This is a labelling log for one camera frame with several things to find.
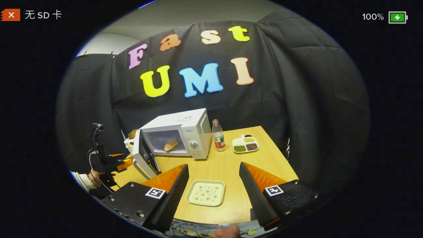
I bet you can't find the clear plastic bottle red label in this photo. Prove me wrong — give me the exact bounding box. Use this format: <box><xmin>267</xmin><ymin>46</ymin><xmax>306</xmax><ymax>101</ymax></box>
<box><xmin>212</xmin><ymin>119</ymin><xmax>226</xmax><ymax>152</ymax></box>

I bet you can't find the black backdrop cloth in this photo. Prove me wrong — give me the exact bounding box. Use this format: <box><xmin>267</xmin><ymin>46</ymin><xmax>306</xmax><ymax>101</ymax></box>
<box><xmin>56</xmin><ymin>12</ymin><xmax>370</xmax><ymax>199</ymax></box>

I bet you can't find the white toaster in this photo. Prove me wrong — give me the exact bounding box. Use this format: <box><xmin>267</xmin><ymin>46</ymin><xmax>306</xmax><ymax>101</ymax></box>
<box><xmin>124</xmin><ymin>129</ymin><xmax>141</xmax><ymax>152</ymax></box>

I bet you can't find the white microwave oven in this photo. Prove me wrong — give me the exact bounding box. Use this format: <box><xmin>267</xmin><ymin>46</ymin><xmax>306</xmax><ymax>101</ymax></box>
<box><xmin>132</xmin><ymin>108</ymin><xmax>212</xmax><ymax>179</ymax></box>

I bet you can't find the white divided dish with grains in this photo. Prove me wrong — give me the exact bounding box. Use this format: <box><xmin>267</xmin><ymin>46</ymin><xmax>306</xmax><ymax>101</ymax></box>
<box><xmin>232</xmin><ymin>134</ymin><xmax>259</xmax><ymax>154</ymax></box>

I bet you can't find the pale green square plate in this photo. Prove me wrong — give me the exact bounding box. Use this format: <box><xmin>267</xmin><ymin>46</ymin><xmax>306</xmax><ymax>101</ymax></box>
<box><xmin>185</xmin><ymin>179</ymin><xmax>225</xmax><ymax>207</ymax></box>

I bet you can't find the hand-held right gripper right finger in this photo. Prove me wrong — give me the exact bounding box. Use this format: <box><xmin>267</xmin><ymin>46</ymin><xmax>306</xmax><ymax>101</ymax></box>
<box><xmin>239</xmin><ymin>161</ymin><xmax>321</xmax><ymax>228</ymax></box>

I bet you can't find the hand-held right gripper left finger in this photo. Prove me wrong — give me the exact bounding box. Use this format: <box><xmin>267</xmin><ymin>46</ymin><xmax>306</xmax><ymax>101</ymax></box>
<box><xmin>101</xmin><ymin>164</ymin><xmax>190</xmax><ymax>232</ymax></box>

